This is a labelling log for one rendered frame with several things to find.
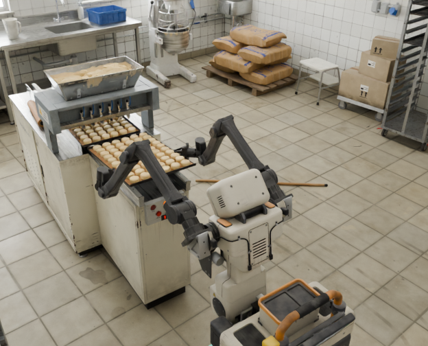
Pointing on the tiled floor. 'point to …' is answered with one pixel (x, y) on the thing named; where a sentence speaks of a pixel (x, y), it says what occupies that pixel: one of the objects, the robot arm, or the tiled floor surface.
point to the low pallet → (249, 81)
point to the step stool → (320, 73)
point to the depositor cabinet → (62, 176)
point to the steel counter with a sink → (31, 34)
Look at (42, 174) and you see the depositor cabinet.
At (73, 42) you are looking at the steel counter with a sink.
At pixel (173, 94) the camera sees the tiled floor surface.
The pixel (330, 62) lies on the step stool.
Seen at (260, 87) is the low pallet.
